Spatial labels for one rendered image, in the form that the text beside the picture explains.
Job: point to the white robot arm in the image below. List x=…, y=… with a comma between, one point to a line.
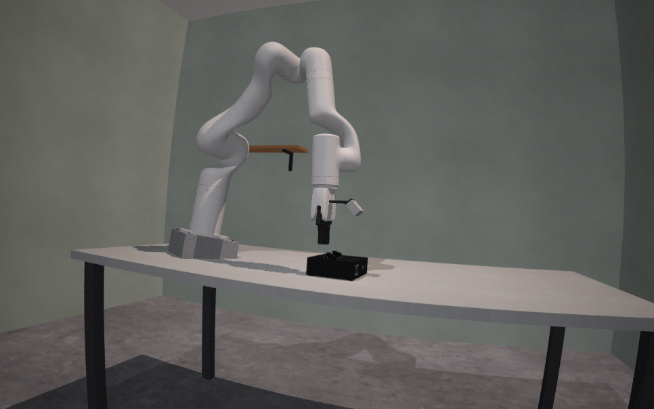
x=217, y=139

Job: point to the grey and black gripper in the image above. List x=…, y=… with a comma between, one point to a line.
x=323, y=211

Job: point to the black lighting desk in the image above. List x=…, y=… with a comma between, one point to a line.
x=341, y=267

